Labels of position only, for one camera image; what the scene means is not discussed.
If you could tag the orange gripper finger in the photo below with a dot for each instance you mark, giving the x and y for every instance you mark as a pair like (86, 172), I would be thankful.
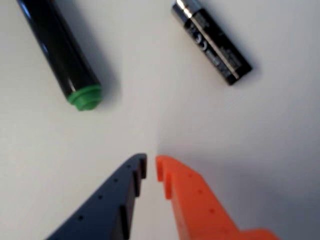
(197, 205)

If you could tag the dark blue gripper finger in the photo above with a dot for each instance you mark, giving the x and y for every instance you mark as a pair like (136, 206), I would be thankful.
(105, 210)

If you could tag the black AA battery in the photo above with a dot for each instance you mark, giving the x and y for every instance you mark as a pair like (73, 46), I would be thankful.
(212, 45)

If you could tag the black marker with green cap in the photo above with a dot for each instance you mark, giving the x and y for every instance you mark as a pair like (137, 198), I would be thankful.
(60, 50)

